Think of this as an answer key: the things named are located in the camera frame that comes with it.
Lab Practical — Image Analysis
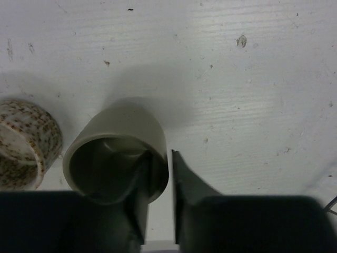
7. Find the grey-green cup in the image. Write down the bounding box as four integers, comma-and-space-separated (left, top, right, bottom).
63, 101, 169, 204

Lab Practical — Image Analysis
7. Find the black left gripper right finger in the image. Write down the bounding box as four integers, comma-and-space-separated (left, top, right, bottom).
172, 151, 336, 252

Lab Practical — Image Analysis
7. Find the beige speckled cup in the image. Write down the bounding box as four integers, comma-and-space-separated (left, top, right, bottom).
1, 99, 63, 191

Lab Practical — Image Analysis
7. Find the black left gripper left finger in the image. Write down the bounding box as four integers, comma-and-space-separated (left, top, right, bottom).
1, 152, 153, 252

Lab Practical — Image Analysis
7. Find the black wire dish rack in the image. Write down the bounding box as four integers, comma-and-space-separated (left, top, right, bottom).
324, 197, 337, 215

